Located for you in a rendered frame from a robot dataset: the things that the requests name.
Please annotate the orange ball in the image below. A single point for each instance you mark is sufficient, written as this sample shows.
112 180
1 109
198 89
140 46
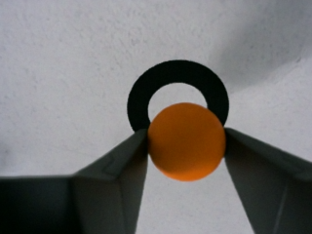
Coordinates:
186 141

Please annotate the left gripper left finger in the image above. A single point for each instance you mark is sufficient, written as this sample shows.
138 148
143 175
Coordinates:
102 198

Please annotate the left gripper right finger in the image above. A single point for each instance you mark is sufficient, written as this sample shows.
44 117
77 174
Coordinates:
274 186

